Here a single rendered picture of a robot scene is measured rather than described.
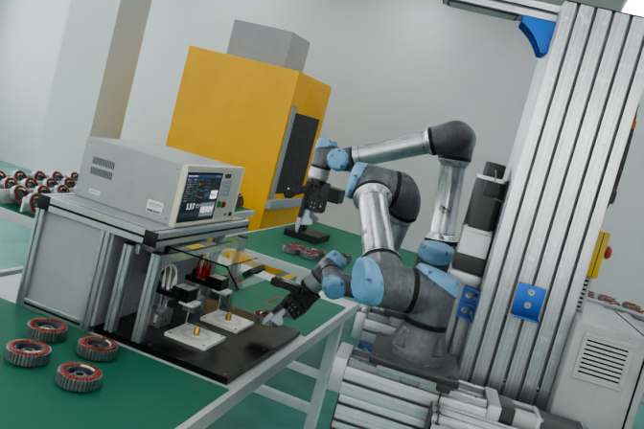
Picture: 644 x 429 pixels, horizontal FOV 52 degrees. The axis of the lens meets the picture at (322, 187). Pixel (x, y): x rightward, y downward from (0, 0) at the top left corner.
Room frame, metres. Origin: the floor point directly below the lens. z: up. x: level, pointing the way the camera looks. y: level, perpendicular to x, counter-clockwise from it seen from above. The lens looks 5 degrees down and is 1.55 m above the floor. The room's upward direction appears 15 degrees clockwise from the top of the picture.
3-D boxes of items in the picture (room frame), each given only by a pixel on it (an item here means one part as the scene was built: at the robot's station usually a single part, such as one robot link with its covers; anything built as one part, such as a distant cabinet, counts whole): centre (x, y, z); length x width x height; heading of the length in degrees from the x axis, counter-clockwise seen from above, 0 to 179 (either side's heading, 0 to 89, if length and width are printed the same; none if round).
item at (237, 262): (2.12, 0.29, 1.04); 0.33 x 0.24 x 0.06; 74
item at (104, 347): (1.84, 0.51, 0.77); 0.11 x 0.11 x 0.04
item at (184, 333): (2.12, 0.28, 0.78); 0.15 x 0.15 x 0.01; 74
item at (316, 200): (2.44, 0.02, 1.29); 0.09 x 0.08 x 0.12; 82
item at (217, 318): (2.35, 0.21, 0.78); 0.15 x 0.15 x 0.01; 74
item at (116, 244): (2.31, 0.49, 0.92); 0.66 x 0.01 x 0.30; 164
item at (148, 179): (2.34, 0.55, 1.22); 0.44 x 0.39 x 0.20; 164
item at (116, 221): (2.33, 0.55, 1.09); 0.68 x 0.44 x 0.05; 164
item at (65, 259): (2.04, 0.72, 0.91); 0.28 x 0.03 x 0.32; 74
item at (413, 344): (1.68, -0.35, 1.09); 0.15 x 0.15 x 0.10
